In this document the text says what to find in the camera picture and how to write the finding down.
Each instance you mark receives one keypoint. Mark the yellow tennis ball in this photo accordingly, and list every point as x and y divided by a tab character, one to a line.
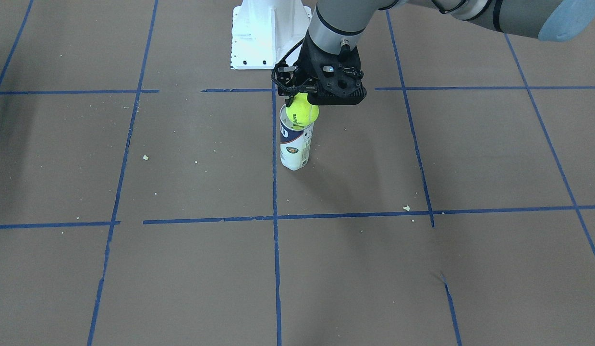
300	112

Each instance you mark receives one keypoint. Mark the clear tennis ball can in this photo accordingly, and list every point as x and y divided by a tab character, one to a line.
294	143

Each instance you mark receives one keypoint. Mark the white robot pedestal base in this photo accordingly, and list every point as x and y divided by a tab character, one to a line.
265	30

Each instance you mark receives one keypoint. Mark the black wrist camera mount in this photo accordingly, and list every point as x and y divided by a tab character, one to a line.
337	78

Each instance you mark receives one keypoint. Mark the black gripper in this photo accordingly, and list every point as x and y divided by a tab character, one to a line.
307	64

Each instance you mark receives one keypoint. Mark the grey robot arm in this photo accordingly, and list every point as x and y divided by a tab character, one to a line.
338	26

